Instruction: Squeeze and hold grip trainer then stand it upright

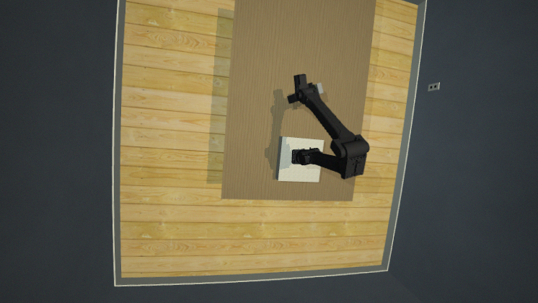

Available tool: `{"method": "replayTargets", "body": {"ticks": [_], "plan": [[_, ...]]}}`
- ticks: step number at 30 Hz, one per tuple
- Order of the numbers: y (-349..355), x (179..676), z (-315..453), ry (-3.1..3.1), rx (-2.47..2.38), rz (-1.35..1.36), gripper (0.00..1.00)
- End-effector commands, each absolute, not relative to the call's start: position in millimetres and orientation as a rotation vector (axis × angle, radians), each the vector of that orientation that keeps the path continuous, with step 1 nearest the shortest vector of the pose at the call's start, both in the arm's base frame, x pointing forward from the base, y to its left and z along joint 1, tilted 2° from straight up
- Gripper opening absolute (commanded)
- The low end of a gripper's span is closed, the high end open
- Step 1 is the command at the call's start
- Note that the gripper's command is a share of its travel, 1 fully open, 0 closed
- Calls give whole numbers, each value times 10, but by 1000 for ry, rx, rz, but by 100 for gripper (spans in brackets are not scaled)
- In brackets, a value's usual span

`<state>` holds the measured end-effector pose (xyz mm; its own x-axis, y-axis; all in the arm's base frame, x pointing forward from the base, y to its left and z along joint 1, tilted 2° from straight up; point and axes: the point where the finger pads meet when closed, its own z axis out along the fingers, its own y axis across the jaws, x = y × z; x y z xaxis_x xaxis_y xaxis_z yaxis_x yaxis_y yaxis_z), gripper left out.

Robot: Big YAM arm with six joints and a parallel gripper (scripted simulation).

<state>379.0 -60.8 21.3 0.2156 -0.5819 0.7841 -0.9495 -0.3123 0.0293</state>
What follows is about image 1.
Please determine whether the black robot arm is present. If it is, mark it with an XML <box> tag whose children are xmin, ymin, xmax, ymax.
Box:
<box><xmin>287</xmin><ymin>74</ymin><xmax>370</xmax><ymax>179</ymax></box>

